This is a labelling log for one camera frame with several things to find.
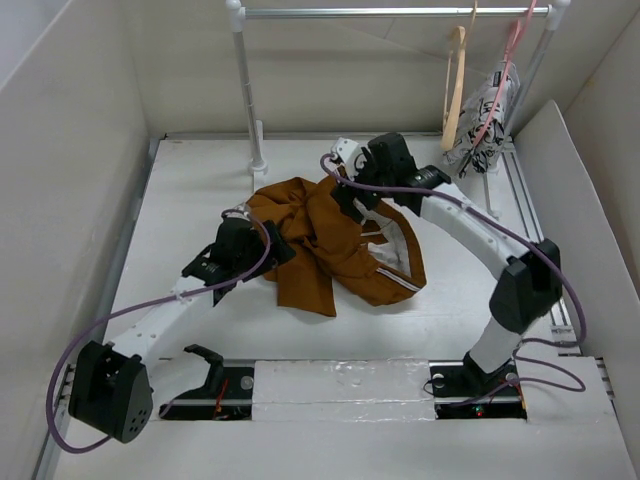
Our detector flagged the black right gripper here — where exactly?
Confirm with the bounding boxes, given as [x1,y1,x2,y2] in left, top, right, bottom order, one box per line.
[331,147,395,222]

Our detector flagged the brown trousers with striped trim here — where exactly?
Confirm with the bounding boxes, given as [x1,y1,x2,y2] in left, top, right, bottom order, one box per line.
[247,177,427,317]

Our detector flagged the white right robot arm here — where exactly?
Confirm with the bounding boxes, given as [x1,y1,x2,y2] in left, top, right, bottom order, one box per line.
[327,132,562,394]

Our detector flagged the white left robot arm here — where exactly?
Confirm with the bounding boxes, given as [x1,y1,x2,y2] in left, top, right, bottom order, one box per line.
[69,216,296,443]

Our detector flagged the beige wooden hanger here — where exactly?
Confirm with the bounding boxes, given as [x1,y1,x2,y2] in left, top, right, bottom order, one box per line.
[440,1,478,152]

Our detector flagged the pink hanger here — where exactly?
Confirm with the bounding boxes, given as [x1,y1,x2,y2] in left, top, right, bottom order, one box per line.
[472,0,537,148]

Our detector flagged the white black printed garment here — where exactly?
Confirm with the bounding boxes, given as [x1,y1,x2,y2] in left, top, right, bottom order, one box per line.
[443,61,520,177]

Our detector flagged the white metal clothes rack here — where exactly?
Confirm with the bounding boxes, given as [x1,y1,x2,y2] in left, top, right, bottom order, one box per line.
[224,0,571,221]

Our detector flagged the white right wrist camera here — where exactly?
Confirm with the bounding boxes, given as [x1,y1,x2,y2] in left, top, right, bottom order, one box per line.
[331,137,367,180]

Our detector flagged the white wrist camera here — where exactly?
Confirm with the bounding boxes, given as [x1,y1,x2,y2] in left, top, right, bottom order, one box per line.
[221,202,253,221]
[331,137,367,180]

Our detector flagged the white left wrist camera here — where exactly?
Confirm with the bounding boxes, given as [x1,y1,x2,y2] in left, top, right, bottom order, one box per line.
[221,202,253,221]

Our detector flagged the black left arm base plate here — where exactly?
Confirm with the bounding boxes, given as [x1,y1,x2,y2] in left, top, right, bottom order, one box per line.
[158,362,255,422]

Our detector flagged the aluminium frame rail left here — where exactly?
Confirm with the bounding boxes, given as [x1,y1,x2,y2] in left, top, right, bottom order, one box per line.
[32,138,162,480]

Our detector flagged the aluminium frame rail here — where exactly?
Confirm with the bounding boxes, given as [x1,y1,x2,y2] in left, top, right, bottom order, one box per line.
[501,144,612,401]
[32,138,162,480]

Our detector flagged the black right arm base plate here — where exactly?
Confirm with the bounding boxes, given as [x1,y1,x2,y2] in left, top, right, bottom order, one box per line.
[423,361,527,420]

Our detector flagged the aluminium frame rail right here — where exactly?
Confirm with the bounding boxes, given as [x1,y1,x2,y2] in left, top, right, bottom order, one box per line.
[501,144,612,401]

